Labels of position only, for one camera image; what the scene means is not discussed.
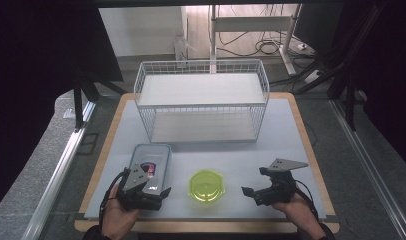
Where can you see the green plastic bowl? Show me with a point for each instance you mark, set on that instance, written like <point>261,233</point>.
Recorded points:
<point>206,186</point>

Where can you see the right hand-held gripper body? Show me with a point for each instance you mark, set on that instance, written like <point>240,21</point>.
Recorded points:
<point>281,191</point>

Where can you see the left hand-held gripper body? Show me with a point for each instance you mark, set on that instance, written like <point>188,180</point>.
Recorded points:
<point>135,180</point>

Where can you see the white power strip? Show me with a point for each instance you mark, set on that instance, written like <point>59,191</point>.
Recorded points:
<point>313,76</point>

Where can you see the black metal stand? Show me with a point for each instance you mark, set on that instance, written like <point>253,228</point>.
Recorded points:
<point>79,100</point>
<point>349,100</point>

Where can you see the white metal desk frame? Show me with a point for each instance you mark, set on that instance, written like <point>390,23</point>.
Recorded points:
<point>251,24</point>

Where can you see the clear plastic bottle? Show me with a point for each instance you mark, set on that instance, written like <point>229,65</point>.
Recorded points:
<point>181,50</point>

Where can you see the grey table mat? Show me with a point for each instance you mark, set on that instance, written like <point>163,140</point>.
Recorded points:
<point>231,160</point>

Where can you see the dark curtain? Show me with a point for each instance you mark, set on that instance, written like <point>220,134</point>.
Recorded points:
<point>31,83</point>
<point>391,73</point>

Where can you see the aluminium rail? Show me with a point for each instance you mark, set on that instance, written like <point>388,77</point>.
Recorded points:
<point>371,173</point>
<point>57,173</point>

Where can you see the clear food storage container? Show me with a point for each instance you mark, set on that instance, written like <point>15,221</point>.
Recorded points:
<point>154,160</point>

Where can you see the person's left hand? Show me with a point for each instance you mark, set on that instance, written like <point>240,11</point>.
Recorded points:
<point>116,220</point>

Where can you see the person's right hand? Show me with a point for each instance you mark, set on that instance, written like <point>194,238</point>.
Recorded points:
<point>301,213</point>

